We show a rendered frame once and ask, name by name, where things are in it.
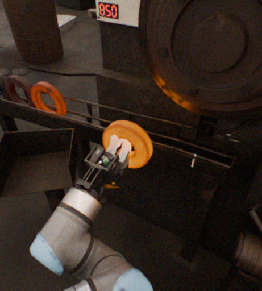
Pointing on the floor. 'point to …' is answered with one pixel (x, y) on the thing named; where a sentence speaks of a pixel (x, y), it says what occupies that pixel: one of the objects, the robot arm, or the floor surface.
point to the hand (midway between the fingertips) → (127, 140)
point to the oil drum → (34, 30)
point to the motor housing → (250, 264)
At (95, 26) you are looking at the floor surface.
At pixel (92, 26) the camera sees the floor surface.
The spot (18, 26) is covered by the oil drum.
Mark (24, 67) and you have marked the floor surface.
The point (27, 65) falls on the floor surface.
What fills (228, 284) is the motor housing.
